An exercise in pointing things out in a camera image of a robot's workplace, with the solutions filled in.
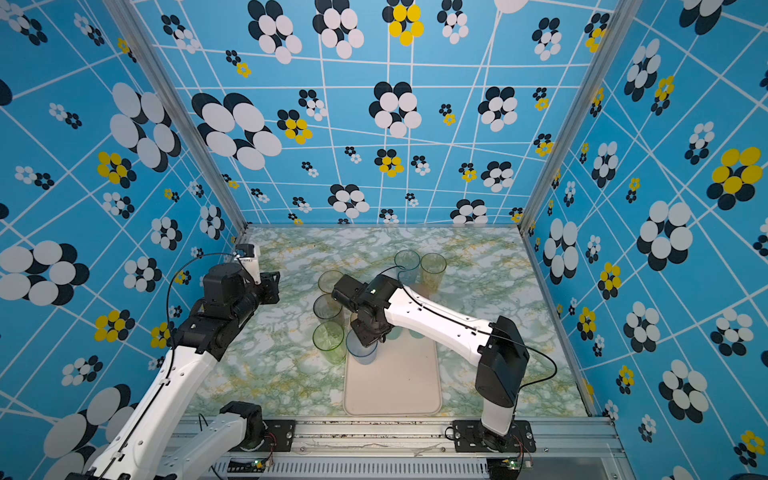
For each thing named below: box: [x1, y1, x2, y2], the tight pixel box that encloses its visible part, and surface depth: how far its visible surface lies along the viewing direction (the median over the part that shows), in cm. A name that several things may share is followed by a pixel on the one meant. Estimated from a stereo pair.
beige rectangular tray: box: [343, 336, 442, 416], surface depth 84 cm
